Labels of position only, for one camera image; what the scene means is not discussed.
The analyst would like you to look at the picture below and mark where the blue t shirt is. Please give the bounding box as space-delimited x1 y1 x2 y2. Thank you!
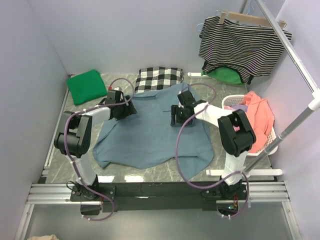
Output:
92 83 214 179

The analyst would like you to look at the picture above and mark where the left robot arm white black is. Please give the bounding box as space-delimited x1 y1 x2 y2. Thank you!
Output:
53 88 137 186

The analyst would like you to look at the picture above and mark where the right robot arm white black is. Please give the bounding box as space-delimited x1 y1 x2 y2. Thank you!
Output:
171 90 256 196

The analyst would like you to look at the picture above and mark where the folded black white checkered shirt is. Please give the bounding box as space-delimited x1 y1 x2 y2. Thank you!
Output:
134 66 184 93

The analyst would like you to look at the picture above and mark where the folded green t shirt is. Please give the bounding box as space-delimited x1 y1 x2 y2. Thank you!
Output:
66 69 108 106

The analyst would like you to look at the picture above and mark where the lilac garment in basket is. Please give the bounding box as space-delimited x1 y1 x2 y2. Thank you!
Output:
223 104 248 113

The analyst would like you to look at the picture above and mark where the white laundry basket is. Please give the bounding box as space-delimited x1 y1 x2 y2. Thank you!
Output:
221 94 276 157

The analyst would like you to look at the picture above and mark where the green garment under striped shirt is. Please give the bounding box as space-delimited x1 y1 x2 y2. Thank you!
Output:
201 66 244 85

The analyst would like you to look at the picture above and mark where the coral pink shirt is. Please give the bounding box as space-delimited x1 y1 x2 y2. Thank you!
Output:
242 91 275 154

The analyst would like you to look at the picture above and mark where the black white striped shirt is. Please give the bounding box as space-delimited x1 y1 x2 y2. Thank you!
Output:
198 16 285 85

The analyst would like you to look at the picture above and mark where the wooden clip hanger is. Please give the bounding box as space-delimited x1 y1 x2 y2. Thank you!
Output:
219 10 271 27

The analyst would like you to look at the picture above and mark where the silver clothes rack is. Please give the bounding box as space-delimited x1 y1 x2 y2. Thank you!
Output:
187 0 320 177

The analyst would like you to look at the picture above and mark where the beige cloth at bottom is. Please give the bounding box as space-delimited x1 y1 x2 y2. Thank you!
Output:
27 234 59 240

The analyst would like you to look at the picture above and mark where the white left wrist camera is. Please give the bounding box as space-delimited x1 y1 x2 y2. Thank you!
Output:
107 86 123 92

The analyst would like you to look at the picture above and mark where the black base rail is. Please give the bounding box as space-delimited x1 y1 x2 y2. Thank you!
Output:
70 182 248 215

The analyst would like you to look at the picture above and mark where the aluminium frame rail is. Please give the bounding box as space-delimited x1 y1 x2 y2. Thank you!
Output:
13 74 301 240

